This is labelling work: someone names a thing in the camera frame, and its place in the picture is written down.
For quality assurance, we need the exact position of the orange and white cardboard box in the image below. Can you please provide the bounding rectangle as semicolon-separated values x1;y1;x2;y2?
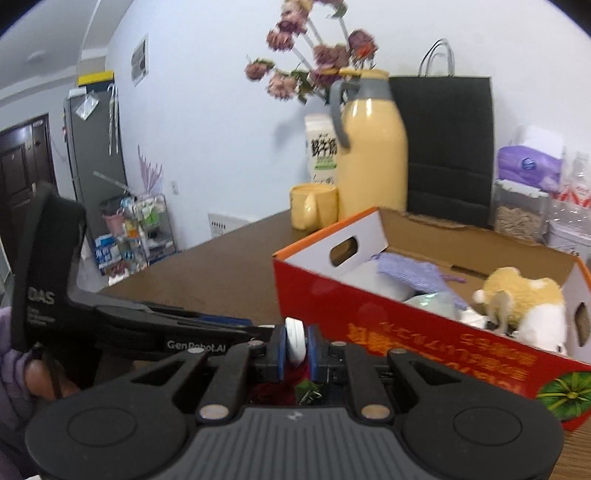
271;206;591;432

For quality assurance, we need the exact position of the small wall picture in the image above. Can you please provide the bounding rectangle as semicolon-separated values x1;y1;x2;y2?
130;33;149;88

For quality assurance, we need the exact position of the printed tin box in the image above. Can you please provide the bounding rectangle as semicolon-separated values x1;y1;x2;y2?
545;219;591;257

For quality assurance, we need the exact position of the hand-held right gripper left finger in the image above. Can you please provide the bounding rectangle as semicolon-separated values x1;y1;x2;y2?
129;325;286;423

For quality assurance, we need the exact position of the person's left forearm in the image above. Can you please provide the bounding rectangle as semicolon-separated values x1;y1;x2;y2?
0;307;44;476

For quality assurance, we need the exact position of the red artificial rose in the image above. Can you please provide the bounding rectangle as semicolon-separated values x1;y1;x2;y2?
249;367;325;408

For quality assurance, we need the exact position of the dried pink flower bouquet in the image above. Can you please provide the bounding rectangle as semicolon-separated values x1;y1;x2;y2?
245;0;379;104

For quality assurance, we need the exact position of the dark brown door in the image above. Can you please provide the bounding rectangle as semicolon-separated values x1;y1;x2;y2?
0;113;60;217

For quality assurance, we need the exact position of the yellow and white plush toy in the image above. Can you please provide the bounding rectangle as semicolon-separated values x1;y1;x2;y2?
472;267;568;356

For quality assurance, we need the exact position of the purple plant wall sticker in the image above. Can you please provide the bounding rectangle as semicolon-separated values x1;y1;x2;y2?
137;144;164;195

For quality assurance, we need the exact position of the clear plastic bag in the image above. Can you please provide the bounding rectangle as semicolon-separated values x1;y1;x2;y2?
404;292;462;319

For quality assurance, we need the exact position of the white milk carton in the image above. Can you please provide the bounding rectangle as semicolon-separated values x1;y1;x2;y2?
304;114;340;185

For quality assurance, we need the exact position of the black paper bag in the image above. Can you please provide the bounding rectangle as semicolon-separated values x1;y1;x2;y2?
389;39;496;229

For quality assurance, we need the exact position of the wire storage rack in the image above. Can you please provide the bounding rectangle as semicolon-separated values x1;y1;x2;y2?
93;193;178;277

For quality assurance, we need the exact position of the purple cloth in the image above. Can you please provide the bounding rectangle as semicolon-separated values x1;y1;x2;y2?
373;253;469;311

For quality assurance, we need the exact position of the grey refrigerator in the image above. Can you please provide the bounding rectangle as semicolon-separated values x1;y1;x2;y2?
63;82;129;217

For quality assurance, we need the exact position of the person's left hand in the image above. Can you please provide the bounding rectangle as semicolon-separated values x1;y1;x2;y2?
25;353;79;400

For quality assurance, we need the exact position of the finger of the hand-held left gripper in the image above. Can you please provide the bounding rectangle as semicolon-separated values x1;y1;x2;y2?
228;326;274;350
141;301;254;329

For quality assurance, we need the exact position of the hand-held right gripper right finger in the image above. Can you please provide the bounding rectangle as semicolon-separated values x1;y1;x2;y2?
306;325;462;423

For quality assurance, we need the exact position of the yellow mug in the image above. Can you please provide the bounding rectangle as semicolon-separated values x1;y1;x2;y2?
289;182;339;230

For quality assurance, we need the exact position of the yellow box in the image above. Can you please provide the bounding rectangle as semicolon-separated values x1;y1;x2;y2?
78;70;115;87

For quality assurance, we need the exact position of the clear container of seeds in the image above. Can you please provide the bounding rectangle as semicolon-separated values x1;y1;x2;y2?
493;179;551;243

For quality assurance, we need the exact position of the white cloth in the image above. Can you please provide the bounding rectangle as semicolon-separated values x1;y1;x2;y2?
344;261;419;302

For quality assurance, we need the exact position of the yellow thermos jug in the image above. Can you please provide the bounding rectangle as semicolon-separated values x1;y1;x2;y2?
329;68;409;222

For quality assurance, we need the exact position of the small white bottle cap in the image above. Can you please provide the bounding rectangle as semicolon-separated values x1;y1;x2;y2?
285;318;307;367

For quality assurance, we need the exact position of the purple tissue pack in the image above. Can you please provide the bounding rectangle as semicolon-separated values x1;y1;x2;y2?
496;124;566;193

